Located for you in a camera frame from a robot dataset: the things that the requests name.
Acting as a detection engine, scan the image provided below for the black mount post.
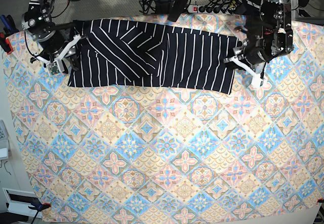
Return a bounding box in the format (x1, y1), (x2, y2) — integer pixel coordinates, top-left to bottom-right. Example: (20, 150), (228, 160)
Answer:
(168, 0), (188, 22)

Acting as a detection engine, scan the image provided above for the navy white striped T-shirt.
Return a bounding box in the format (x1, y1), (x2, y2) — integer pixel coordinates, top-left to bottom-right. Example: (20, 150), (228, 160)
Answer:
(68, 19), (241, 94)

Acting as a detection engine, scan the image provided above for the patterned tile tablecloth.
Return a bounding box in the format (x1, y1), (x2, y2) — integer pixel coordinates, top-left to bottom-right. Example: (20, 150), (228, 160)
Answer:
(1, 22), (323, 223)

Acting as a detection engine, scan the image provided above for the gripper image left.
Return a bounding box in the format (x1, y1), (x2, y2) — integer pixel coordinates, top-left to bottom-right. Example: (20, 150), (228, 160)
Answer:
(37, 31), (80, 71)

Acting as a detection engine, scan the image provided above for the white box lower left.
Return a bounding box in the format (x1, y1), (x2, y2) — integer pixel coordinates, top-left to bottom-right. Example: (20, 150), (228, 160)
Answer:
(2, 188), (37, 217)

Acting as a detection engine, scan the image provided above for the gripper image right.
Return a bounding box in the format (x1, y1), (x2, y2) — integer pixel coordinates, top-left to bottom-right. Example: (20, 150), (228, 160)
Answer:
(224, 38), (273, 74)

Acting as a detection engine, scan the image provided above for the orange black clamp upper left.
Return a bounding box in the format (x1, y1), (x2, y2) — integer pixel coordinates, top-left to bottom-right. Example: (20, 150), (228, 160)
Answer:
(1, 15), (19, 55)

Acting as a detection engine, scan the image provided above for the orange clamp lower right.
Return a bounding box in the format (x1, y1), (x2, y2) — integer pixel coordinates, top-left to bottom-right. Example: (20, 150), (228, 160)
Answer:
(317, 198), (324, 204)

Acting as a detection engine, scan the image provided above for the white power strip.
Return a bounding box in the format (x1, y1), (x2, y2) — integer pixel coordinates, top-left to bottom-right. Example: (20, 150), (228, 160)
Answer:
(187, 5), (236, 15)

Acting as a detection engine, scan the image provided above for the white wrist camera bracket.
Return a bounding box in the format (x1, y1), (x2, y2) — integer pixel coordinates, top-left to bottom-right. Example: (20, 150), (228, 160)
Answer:
(30, 34), (85, 76)
(223, 55), (268, 89)

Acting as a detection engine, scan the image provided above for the robot arm image right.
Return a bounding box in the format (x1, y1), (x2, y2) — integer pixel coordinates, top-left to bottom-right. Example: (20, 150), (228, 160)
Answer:
(224, 0), (295, 72)

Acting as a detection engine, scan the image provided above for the blue orange clamp lower left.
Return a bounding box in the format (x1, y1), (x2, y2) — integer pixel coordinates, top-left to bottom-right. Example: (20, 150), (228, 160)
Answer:
(28, 203), (51, 212)

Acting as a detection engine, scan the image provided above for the white device left edge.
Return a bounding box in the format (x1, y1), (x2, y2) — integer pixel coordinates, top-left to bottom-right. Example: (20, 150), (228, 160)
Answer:
(0, 120), (10, 160)

